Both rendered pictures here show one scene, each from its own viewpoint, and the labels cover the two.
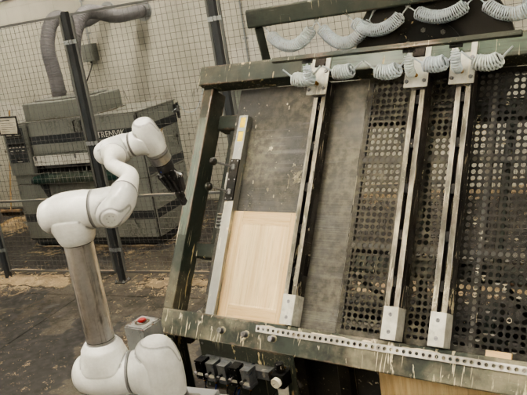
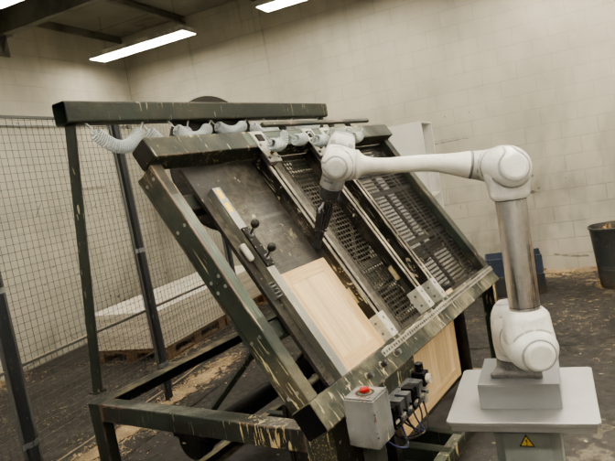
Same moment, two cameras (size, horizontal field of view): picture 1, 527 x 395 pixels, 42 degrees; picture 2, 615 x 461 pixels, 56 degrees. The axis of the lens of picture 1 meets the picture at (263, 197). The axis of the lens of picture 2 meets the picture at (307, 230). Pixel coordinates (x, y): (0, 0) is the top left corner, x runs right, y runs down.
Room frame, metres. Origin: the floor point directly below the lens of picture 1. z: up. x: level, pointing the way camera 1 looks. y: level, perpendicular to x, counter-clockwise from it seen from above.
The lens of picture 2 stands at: (3.02, 2.55, 1.70)
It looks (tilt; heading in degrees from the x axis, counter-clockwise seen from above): 5 degrees down; 268
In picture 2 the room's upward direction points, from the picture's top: 10 degrees counter-clockwise
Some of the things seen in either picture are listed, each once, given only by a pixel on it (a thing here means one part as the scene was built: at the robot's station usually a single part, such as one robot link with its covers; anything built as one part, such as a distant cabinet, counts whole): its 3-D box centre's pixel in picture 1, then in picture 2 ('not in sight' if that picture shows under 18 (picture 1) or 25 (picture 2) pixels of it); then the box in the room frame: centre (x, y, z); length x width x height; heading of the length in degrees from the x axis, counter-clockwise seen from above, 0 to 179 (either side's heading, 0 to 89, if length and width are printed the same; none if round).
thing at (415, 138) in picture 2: not in sight; (414, 216); (1.58, -3.98, 1.03); 0.61 x 0.58 x 2.05; 65
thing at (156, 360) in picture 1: (158, 366); (513, 327); (2.26, 0.47, 1.01); 0.18 x 0.16 x 0.22; 83
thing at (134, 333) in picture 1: (146, 340); (369, 417); (2.86, 0.62, 0.84); 0.12 x 0.12 x 0.18; 54
